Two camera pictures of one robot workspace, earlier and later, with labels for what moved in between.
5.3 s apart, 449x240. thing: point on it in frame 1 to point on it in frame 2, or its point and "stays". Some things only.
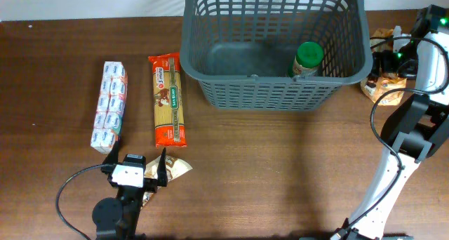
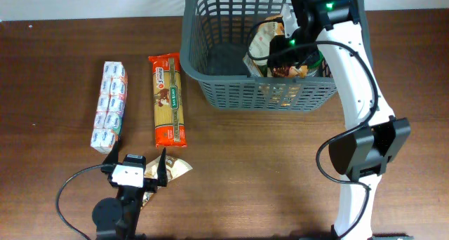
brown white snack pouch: x=175 y=167 stays
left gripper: x=152 y=184 stays
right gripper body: x=403 y=62 to x=295 y=50
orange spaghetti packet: x=169 y=123 stays
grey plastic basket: x=238 y=43 stays
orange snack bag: x=384 y=88 to x=257 y=61
